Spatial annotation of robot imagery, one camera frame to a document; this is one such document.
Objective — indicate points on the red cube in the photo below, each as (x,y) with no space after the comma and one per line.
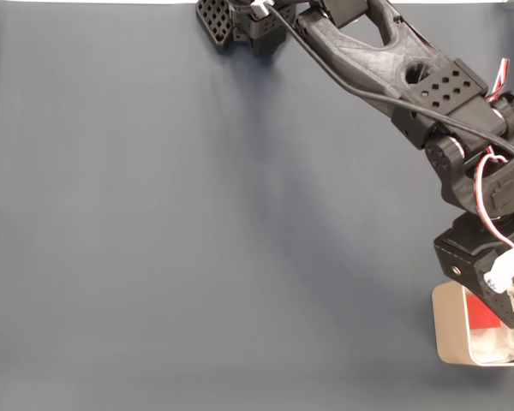
(479,314)

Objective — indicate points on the beige metal box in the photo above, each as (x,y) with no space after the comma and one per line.
(447,325)

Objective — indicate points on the crumpled white paper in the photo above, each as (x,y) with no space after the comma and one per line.
(497,344)

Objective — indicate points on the grey table mat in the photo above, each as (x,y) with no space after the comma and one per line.
(154,257)

